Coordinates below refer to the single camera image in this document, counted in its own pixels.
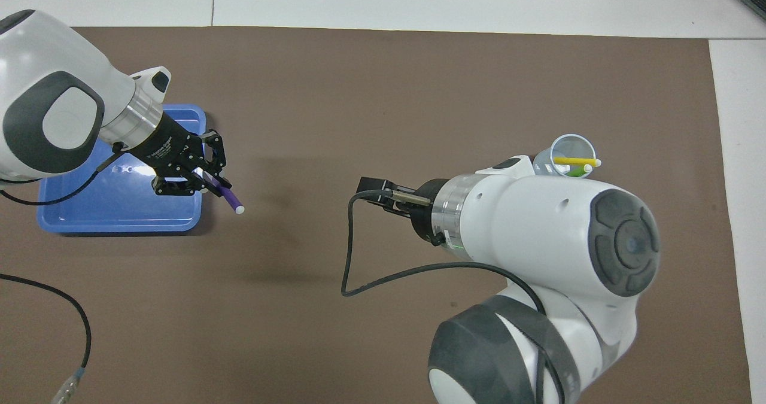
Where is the blue plastic tray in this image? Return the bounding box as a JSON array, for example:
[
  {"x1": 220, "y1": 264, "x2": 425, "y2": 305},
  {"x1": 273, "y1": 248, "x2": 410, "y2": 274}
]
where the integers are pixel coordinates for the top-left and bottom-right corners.
[{"x1": 36, "y1": 104, "x2": 207, "y2": 234}]

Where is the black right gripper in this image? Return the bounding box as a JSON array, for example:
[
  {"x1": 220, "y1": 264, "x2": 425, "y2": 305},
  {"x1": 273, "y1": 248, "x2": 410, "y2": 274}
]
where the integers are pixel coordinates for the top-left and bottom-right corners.
[{"x1": 358, "y1": 177, "x2": 451, "y2": 246}]

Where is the purple pen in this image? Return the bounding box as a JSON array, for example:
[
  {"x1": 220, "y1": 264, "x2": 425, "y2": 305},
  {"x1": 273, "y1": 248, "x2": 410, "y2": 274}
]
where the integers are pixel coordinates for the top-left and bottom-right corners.
[{"x1": 203, "y1": 174, "x2": 245, "y2": 215}]

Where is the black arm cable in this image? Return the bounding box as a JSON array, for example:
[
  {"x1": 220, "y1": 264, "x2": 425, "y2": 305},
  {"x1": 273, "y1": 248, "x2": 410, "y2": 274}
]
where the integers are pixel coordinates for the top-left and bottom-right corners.
[
  {"x1": 341, "y1": 189, "x2": 566, "y2": 404},
  {"x1": 0, "y1": 144, "x2": 129, "y2": 404}
]

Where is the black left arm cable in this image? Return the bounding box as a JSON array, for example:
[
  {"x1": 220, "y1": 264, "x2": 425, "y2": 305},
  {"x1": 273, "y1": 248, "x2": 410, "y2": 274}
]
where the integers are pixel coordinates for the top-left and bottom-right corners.
[{"x1": 0, "y1": 144, "x2": 129, "y2": 404}]

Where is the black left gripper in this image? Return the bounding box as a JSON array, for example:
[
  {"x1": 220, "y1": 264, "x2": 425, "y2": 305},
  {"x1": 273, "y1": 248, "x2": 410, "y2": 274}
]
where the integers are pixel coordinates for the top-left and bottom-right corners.
[{"x1": 129, "y1": 112, "x2": 233, "y2": 196}]

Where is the brown table mat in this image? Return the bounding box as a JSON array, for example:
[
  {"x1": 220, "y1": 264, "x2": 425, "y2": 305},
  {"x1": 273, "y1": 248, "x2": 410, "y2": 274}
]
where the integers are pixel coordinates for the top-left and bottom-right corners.
[{"x1": 0, "y1": 26, "x2": 753, "y2": 404}]

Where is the translucent plastic cup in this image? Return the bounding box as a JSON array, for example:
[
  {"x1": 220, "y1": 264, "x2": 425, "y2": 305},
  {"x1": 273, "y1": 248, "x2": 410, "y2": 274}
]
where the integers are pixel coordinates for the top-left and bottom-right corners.
[{"x1": 532, "y1": 133, "x2": 597, "y2": 180}]

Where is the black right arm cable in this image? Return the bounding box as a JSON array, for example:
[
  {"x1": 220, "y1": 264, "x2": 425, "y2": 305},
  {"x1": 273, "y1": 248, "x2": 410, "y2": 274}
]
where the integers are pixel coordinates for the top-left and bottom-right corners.
[{"x1": 341, "y1": 189, "x2": 566, "y2": 404}]

